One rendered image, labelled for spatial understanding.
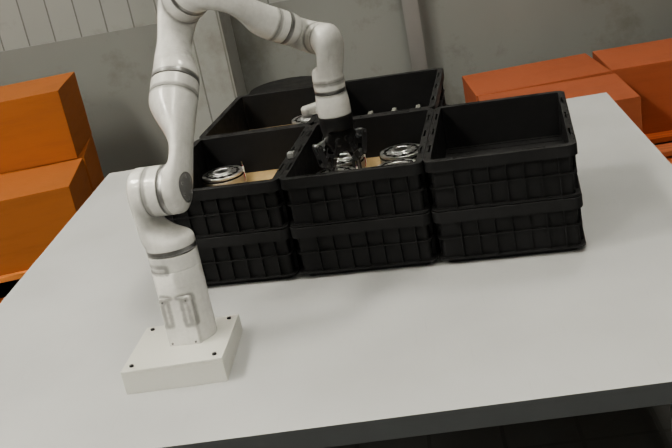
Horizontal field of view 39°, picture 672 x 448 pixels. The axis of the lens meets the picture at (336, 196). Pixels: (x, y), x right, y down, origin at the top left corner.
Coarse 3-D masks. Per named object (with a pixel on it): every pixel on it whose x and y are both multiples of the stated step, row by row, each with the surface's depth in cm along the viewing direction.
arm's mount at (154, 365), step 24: (144, 336) 180; (216, 336) 173; (240, 336) 180; (144, 360) 169; (168, 360) 167; (192, 360) 165; (216, 360) 164; (144, 384) 166; (168, 384) 166; (192, 384) 166
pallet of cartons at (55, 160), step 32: (0, 96) 423; (32, 96) 411; (64, 96) 421; (0, 128) 414; (32, 128) 415; (64, 128) 417; (0, 160) 419; (32, 160) 420; (64, 160) 422; (96, 160) 459; (0, 192) 393; (32, 192) 384; (64, 192) 383; (0, 224) 384; (32, 224) 386; (64, 224) 388; (0, 256) 388; (32, 256) 390
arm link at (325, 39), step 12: (324, 24) 198; (312, 36) 198; (324, 36) 197; (336, 36) 198; (312, 48) 200; (324, 48) 198; (336, 48) 199; (324, 60) 199; (336, 60) 201; (312, 72) 204; (324, 72) 201; (336, 72) 202; (324, 84) 202; (336, 84) 202
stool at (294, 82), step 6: (288, 78) 414; (294, 78) 412; (300, 78) 409; (306, 78) 407; (264, 84) 411; (270, 84) 409; (276, 84) 407; (282, 84) 405; (288, 84) 403; (294, 84) 400; (300, 84) 398; (306, 84) 396; (312, 84) 394; (252, 90) 404; (258, 90) 402; (264, 90) 400; (270, 90) 398; (276, 90) 396
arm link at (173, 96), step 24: (168, 72) 174; (168, 96) 171; (192, 96) 174; (168, 120) 170; (192, 120) 173; (168, 144) 169; (192, 144) 172; (168, 168) 165; (192, 168) 170; (168, 192) 163; (192, 192) 169
